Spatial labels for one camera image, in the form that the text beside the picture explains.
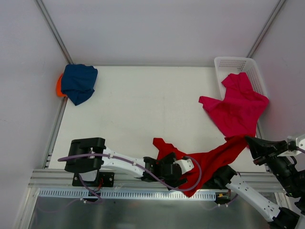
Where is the red t shirt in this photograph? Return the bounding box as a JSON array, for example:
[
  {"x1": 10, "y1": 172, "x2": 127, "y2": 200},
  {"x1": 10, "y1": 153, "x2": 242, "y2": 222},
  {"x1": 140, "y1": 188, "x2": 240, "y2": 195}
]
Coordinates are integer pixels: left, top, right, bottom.
[{"x1": 152, "y1": 135, "x2": 247, "y2": 197}]

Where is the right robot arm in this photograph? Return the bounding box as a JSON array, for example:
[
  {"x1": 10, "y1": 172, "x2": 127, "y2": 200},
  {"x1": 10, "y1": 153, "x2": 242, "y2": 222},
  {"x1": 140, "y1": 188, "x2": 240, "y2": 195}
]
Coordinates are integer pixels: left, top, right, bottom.
[{"x1": 203, "y1": 135, "x2": 305, "y2": 229}]

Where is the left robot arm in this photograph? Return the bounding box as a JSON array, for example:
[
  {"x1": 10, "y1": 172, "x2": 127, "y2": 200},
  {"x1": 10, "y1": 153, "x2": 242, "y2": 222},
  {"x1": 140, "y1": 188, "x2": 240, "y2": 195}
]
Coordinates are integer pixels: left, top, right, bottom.
[{"x1": 58, "y1": 137, "x2": 194, "y2": 187}]

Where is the pink t shirt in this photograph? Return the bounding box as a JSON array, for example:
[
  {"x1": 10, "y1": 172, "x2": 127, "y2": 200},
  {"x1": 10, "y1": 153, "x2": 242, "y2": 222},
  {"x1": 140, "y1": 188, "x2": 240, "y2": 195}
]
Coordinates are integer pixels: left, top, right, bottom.
[{"x1": 199, "y1": 73, "x2": 269, "y2": 137}]

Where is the white perforated plastic basket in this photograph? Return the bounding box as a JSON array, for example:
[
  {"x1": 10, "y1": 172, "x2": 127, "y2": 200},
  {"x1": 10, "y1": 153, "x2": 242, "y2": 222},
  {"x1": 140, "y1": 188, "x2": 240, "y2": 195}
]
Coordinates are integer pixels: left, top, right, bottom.
[{"x1": 214, "y1": 57, "x2": 268, "y2": 99}]

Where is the blue t shirt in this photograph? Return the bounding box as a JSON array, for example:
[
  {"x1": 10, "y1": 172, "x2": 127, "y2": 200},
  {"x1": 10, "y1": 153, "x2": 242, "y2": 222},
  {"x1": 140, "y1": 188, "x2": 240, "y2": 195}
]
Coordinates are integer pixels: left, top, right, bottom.
[{"x1": 61, "y1": 64, "x2": 98, "y2": 106}]

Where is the orange t shirt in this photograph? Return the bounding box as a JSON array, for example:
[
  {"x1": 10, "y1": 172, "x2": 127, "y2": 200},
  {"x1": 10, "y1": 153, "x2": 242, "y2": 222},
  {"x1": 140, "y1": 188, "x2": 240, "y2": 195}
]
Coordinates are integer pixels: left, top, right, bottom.
[{"x1": 56, "y1": 73, "x2": 67, "y2": 97}]

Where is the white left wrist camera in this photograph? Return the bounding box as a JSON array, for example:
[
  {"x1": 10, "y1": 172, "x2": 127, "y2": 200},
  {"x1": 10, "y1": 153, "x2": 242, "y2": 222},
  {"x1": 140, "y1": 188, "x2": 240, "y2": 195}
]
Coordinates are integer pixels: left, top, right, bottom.
[{"x1": 174, "y1": 157, "x2": 194, "y2": 175}]

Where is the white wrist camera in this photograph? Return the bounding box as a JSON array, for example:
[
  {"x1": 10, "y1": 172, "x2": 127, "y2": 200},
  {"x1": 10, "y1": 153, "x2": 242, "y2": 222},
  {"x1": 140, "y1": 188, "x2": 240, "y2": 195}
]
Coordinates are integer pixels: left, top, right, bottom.
[
  {"x1": 174, "y1": 157, "x2": 194, "y2": 175},
  {"x1": 287, "y1": 134, "x2": 305, "y2": 154}
]

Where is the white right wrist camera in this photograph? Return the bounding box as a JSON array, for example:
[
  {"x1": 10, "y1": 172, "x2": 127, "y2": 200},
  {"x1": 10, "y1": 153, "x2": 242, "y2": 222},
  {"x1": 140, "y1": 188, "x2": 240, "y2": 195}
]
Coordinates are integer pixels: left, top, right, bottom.
[{"x1": 287, "y1": 134, "x2": 305, "y2": 154}]

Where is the white slotted cable duct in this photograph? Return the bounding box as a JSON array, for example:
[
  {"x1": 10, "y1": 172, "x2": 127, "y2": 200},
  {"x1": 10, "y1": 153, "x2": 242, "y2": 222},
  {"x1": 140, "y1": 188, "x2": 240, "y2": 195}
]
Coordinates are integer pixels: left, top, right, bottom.
[{"x1": 38, "y1": 188, "x2": 216, "y2": 201}]

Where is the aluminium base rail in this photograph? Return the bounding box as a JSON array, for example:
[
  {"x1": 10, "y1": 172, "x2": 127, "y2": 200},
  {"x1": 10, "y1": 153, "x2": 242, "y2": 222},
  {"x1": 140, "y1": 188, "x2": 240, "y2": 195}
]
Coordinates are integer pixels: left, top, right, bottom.
[{"x1": 28, "y1": 168, "x2": 286, "y2": 193}]

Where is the right aluminium corner post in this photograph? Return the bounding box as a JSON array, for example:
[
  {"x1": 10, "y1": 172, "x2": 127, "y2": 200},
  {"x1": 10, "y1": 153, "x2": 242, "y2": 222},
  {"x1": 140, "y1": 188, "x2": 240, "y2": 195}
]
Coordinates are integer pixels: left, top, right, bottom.
[{"x1": 246, "y1": 0, "x2": 287, "y2": 58}]

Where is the aluminium corner post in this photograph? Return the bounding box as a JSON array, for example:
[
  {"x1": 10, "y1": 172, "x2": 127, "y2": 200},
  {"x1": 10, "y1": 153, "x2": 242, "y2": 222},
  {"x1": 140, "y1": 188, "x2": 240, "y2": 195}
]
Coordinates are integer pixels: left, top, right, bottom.
[
  {"x1": 34, "y1": 0, "x2": 74, "y2": 64},
  {"x1": 246, "y1": 0, "x2": 287, "y2": 58}
]

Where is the left aluminium corner post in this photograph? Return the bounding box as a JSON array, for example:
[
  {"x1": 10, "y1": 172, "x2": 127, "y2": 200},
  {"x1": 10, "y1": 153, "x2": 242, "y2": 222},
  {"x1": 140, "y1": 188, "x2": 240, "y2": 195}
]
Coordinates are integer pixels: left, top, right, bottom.
[{"x1": 34, "y1": 0, "x2": 74, "y2": 64}]

